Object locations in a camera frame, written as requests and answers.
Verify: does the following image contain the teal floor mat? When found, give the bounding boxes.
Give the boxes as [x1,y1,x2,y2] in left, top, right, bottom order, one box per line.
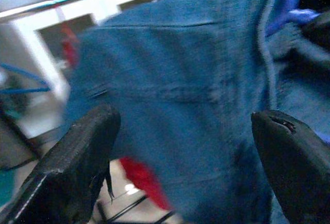
[0,168,18,208]

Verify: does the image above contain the bright blue hanger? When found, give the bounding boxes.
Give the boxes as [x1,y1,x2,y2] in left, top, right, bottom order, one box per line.
[0,62,50,95]

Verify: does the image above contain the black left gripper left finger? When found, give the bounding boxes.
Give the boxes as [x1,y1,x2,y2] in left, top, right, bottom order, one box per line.
[0,103,122,224]

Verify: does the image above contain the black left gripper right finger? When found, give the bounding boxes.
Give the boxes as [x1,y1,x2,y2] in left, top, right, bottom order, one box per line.
[251,109,330,224]

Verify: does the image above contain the blue garment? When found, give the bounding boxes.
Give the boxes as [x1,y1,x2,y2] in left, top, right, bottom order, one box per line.
[63,0,330,224]

